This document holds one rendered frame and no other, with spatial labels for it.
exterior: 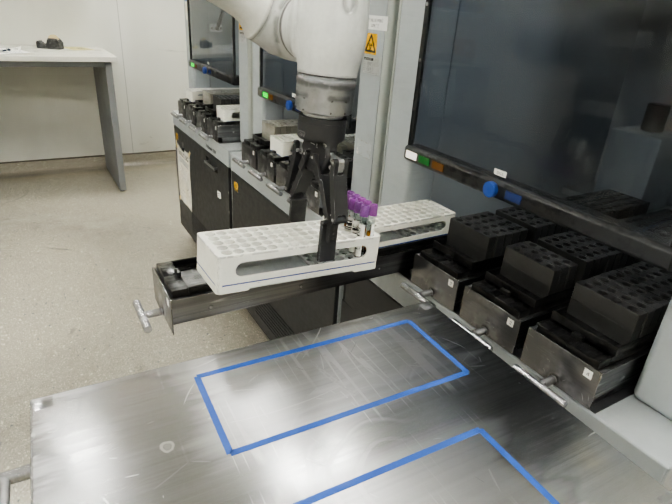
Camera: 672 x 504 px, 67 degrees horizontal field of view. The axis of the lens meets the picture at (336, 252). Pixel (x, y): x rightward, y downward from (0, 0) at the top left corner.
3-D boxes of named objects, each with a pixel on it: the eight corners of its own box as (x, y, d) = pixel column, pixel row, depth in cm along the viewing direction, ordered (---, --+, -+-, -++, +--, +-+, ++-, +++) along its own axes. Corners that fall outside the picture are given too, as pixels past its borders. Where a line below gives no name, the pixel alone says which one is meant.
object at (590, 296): (636, 345, 80) (648, 313, 77) (628, 349, 79) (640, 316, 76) (572, 309, 88) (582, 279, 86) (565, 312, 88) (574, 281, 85)
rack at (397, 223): (425, 222, 126) (428, 198, 123) (452, 238, 118) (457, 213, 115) (319, 241, 111) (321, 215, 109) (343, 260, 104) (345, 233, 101)
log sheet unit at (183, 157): (179, 199, 283) (175, 135, 267) (194, 217, 262) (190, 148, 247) (175, 200, 282) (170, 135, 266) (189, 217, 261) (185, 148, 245)
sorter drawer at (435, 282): (600, 234, 145) (609, 204, 141) (647, 254, 134) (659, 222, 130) (394, 286, 110) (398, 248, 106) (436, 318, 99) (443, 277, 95)
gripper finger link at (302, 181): (307, 154, 80) (304, 147, 81) (286, 200, 89) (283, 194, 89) (328, 153, 82) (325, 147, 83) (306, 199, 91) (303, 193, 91)
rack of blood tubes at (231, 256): (347, 246, 99) (351, 216, 96) (377, 268, 91) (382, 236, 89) (195, 267, 83) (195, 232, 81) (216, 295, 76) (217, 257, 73)
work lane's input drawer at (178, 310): (427, 242, 132) (432, 209, 128) (464, 264, 121) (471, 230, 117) (130, 303, 97) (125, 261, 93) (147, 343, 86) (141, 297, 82)
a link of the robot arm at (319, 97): (315, 78, 71) (311, 121, 73) (368, 81, 75) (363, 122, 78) (286, 69, 77) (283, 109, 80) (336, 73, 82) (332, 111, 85)
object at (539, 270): (554, 299, 91) (563, 269, 89) (547, 301, 90) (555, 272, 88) (506, 271, 100) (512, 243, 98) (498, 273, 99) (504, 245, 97)
